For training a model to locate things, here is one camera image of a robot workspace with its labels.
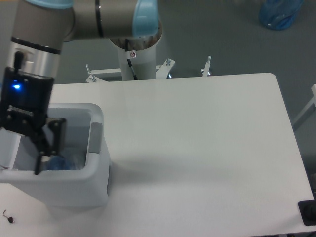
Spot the white pedestal foot bracket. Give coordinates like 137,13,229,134
85,55,213,83

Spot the blue plastic bag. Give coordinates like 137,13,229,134
258,0,304,31

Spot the black device at edge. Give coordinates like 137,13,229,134
298,200,316,226

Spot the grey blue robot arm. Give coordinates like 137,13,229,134
0,0,159,174

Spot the clear plastic water bottle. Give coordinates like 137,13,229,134
45,154,86,171

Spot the white frame at right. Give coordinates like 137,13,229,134
292,84,316,131

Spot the white trash can lid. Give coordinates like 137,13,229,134
0,129,21,170

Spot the black pedestal cable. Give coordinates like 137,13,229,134
124,38,138,81

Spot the white trash can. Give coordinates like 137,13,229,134
0,103,111,207

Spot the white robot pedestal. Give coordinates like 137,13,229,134
108,19,163,81

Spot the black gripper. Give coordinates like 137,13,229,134
0,67,66,175

